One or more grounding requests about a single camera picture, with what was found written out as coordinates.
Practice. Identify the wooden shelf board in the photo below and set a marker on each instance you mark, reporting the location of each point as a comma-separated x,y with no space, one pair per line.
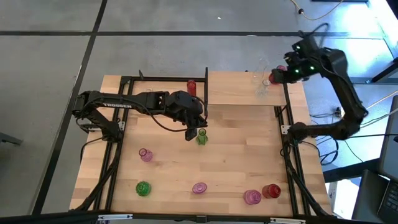
233,88

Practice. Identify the green angular-base glass vase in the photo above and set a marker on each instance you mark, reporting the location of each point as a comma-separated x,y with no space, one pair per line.
202,138

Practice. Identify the black laptop keyboard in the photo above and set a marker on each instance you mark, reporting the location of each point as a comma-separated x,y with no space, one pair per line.
391,202

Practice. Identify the black desk foot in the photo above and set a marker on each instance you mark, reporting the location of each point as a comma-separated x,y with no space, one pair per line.
382,74

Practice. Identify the long silver frame bracket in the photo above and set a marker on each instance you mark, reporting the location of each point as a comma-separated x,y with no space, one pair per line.
287,221
115,216

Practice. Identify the red bulbous glass vase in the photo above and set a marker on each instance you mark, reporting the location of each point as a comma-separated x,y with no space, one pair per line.
274,77

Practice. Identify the black aluminium rig frame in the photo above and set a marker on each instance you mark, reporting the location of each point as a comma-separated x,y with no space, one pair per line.
168,78

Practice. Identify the pink ribbed squat glass jar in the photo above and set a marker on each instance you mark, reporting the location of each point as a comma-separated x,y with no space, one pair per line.
199,188

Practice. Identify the clear tall smooth vase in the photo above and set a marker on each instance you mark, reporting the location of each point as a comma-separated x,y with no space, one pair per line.
260,70

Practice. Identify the grey furniture foot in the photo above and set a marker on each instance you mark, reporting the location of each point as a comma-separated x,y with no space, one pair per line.
9,138

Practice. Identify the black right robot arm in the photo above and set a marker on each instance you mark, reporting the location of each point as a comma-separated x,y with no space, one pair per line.
345,93

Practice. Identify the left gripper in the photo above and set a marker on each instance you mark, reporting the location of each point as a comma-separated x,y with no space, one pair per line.
185,109

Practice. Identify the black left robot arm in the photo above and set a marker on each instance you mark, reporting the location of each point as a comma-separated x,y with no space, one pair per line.
118,104

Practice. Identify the pink ribbed bottle vase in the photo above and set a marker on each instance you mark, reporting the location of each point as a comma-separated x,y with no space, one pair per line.
252,197

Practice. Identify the grey monitor back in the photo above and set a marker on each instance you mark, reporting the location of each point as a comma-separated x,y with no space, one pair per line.
390,146

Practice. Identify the black metal shelf leg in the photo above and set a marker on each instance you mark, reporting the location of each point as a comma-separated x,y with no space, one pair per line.
206,87

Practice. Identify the pink swirl glass vase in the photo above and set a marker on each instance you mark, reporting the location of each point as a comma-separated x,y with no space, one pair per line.
145,154

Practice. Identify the green round squat vase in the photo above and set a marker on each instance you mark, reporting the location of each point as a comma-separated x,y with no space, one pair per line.
143,188

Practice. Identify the red slim ribbed vase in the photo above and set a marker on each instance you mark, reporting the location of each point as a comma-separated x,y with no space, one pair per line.
191,86

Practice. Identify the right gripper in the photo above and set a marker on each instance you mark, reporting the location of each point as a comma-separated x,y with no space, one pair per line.
306,60

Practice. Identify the red bottle-shaped glass vase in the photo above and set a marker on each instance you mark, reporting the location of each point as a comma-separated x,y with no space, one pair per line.
271,191

